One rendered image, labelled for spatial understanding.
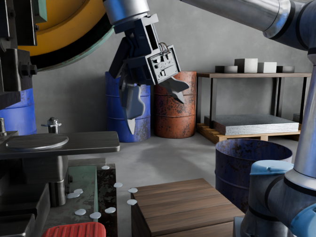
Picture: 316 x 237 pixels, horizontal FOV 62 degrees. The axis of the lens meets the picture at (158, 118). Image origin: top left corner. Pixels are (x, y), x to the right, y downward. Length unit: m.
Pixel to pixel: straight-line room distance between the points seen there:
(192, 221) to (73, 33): 0.81
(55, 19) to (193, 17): 3.34
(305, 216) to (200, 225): 0.54
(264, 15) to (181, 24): 3.45
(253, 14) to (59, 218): 0.61
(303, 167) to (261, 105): 4.07
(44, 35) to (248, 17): 0.61
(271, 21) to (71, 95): 3.45
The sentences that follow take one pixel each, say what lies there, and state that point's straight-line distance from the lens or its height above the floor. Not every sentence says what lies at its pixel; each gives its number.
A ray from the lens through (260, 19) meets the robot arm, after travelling 0.70.
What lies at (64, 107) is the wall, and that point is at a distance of 3.98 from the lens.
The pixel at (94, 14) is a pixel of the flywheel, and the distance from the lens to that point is 0.94.
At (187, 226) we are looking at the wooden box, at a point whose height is 0.35.
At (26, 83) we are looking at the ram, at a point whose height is 0.91.
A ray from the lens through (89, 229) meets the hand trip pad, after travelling 0.33.
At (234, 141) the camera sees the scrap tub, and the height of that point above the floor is 0.46.
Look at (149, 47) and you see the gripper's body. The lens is 0.47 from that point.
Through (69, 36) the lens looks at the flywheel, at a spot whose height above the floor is 1.04.
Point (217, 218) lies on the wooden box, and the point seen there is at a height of 0.35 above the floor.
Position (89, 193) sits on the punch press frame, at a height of 0.64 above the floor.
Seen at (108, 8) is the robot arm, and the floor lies 1.04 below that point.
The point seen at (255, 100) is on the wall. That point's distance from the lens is 4.64.
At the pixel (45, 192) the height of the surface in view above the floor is 0.70.
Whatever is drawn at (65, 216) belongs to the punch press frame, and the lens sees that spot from 0.60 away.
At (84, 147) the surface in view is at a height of 0.78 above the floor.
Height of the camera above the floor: 0.94
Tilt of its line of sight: 11 degrees down
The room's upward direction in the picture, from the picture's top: straight up
